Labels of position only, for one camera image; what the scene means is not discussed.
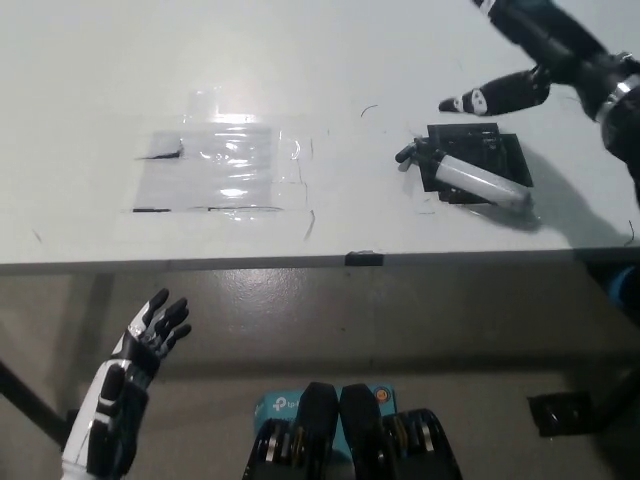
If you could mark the clear glossy tape sheet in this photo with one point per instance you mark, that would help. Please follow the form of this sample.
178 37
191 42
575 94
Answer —
200 170

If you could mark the short black tape strip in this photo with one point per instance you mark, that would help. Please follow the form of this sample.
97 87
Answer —
363 259

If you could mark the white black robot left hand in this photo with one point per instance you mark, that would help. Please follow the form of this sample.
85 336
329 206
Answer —
112 395

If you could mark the black slanted table leg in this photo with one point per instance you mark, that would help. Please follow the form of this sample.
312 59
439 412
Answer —
30 400

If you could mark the black table leg with foot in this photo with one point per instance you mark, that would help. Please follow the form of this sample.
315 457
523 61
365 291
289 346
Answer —
565 412

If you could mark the small white air pump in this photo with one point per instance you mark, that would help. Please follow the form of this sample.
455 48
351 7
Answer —
475 177

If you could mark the black tape square patch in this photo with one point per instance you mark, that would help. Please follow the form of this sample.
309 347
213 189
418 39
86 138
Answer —
490 142

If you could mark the blue round object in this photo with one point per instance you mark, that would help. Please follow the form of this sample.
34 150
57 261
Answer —
625 287

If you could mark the black teal robot right hand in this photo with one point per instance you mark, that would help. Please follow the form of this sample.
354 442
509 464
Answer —
550 45

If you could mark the teal router box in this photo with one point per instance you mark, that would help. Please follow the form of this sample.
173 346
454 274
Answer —
272 406

